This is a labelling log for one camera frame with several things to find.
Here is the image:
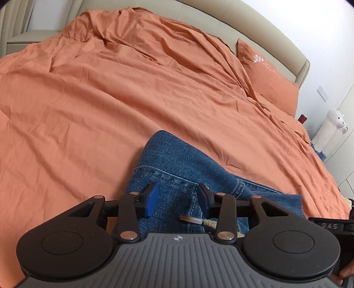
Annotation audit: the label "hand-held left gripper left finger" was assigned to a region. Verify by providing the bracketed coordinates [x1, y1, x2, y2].
[65, 182, 160, 244]

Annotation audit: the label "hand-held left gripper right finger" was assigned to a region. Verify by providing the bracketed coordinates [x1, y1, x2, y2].
[198, 183, 306, 244]

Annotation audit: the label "blue denim pants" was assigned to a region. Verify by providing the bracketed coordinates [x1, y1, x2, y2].
[111, 130, 303, 242]

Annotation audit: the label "person's right hand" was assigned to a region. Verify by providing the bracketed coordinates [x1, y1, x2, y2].
[339, 262, 354, 279]

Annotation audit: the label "white wardrobe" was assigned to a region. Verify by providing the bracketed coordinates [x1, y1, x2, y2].
[323, 82, 354, 200]

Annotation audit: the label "orange duvet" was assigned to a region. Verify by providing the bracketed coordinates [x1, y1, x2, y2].
[0, 8, 350, 288]

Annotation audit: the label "white alpaca plush toy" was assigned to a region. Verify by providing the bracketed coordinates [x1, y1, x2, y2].
[315, 109, 345, 156]
[332, 121, 350, 156]

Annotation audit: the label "orange pillow with script print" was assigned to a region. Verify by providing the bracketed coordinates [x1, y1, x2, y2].
[237, 38, 300, 116]

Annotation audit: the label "beige padded headboard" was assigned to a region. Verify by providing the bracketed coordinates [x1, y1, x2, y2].
[70, 0, 311, 90]

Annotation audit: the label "beige nightstand with drawer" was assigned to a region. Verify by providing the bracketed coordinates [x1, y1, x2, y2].
[6, 28, 63, 45]

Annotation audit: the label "wide white wall socket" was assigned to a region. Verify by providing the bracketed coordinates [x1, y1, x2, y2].
[316, 84, 330, 102]

